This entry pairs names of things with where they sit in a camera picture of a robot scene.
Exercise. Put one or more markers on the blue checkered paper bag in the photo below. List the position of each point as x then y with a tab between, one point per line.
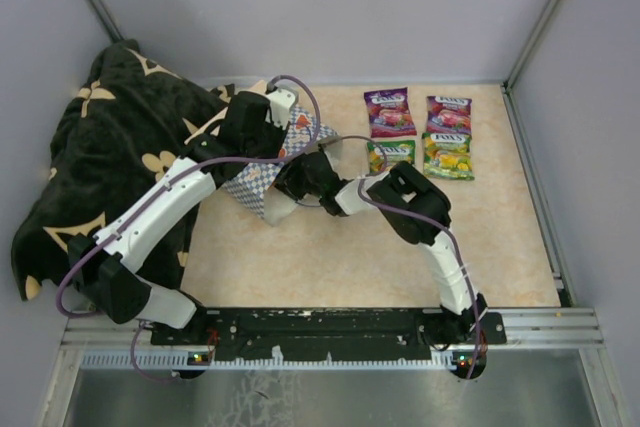
255	186

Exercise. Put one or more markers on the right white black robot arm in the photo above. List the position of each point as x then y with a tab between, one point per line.
417	211

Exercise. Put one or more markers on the purple snack packet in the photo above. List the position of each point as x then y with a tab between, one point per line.
449	115
389	113

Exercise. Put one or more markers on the aluminium frame rail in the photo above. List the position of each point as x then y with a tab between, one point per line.
526	327

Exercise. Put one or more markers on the black floral blanket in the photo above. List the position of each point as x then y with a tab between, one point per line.
117	137

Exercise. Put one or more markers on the white slotted cable duct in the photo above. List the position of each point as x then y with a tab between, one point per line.
185	360

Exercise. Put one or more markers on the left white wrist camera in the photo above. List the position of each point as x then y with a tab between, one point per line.
282	100

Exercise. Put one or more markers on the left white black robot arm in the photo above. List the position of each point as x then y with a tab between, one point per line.
105	267

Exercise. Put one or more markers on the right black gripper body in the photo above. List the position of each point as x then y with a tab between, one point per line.
295	181

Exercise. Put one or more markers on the green Fox's candy packet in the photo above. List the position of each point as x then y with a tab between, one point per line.
384	154

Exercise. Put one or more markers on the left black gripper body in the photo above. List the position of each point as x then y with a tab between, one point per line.
266	144

